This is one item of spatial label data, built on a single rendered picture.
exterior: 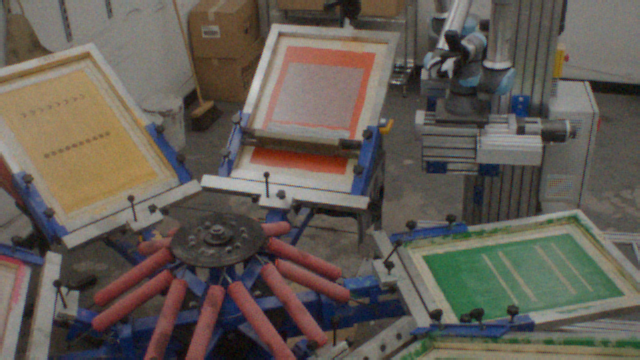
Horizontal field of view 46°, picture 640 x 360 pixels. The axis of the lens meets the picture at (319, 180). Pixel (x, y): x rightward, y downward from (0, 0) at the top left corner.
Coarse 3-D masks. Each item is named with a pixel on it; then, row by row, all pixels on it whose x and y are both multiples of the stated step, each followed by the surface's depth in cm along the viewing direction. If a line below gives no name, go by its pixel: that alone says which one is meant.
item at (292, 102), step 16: (288, 48) 333; (304, 48) 331; (320, 48) 330; (288, 64) 329; (304, 64) 327; (320, 64) 325; (288, 80) 325; (304, 80) 323; (320, 80) 321; (272, 96) 322; (288, 96) 320; (304, 96) 319; (272, 112) 318; (288, 112) 317; (304, 112) 315; (256, 160) 308; (272, 160) 307; (288, 160) 305
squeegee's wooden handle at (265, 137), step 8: (256, 136) 302; (264, 136) 300; (272, 136) 300; (280, 136) 299; (288, 136) 298; (296, 136) 297; (304, 136) 297; (312, 136) 296; (264, 144) 306; (272, 144) 305; (280, 144) 303; (288, 144) 301; (296, 144) 299; (304, 144) 298; (312, 144) 296; (320, 144) 294; (328, 144) 293; (336, 144) 292
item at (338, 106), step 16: (336, 64) 324; (352, 64) 322; (368, 64) 320; (336, 80) 320; (352, 80) 318; (368, 80) 316; (320, 96) 317; (336, 96) 316; (352, 96) 314; (320, 112) 313; (336, 112) 312; (352, 112) 310; (336, 128) 308; (352, 128) 307; (304, 160) 304; (320, 160) 302; (336, 160) 301
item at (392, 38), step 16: (272, 32) 335; (288, 32) 334; (304, 32) 331; (320, 32) 329; (336, 32) 328; (352, 32) 326; (368, 32) 324; (384, 32) 322; (272, 48) 331; (384, 64) 314; (256, 80) 324; (384, 80) 310; (256, 96) 320; (384, 96) 308; (240, 176) 302; (256, 176) 300; (272, 176) 299; (288, 176) 298; (336, 192) 291
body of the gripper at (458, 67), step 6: (468, 48) 268; (444, 54) 263; (450, 54) 262; (456, 54) 261; (462, 54) 268; (468, 54) 268; (444, 60) 262; (462, 60) 264; (468, 60) 269; (456, 66) 263; (462, 66) 265; (444, 72) 265; (456, 72) 263; (462, 72) 265
